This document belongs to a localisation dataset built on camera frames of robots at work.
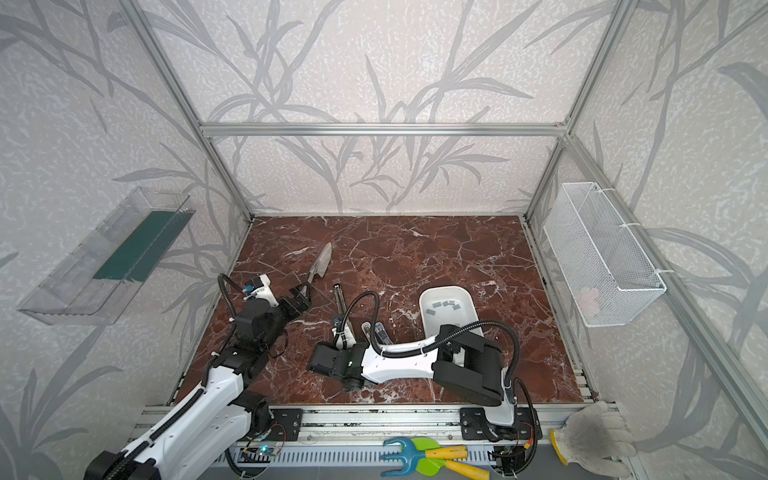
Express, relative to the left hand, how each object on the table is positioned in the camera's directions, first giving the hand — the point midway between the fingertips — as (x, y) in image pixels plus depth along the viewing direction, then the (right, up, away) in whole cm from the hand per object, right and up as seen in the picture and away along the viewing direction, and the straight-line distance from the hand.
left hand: (304, 280), depth 83 cm
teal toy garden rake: (+30, -38, -15) cm, 51 cm away
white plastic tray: (+42, -10, +14) cm, 46 cm away
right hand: (+11, -18, +2) cm, 21 cm away
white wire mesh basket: (+70, +4, -22) cm, 74 cm away
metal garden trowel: (-1, +3, +23) cm, 23 cm away
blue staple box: (+22, -17, +4) cm, 28 cm away
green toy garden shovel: (+34, -41, -14) cm, 55 cm away
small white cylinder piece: (+17, -14, +4) cm, 22 cm away
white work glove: (+75, -37, -11) cm, 84 cm away
